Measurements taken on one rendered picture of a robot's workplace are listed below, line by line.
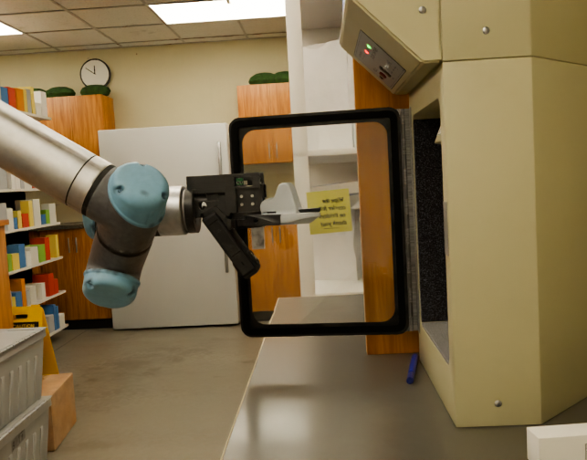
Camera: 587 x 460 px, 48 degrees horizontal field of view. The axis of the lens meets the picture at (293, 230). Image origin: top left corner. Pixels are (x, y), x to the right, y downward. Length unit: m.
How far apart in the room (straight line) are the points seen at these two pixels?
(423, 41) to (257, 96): 5.30
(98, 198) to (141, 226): 0.06
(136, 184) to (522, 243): 0.49
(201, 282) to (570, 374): 5.06
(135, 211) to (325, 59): 1.54
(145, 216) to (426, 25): 0.42
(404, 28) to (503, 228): 0.28
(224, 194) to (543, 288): 0.46
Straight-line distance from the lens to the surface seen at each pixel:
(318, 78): 2.28
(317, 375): 1.14
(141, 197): 0.81
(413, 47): 0.86
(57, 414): 3.63
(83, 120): 6.47
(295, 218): 0.92
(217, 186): 0.98
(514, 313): 0.89
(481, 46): 0.88
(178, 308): 5.97
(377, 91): 1.22
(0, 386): 2.96
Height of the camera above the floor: 1.27
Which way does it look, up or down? 4 degrees down
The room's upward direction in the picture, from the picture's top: 3 degrees counter-clockwise
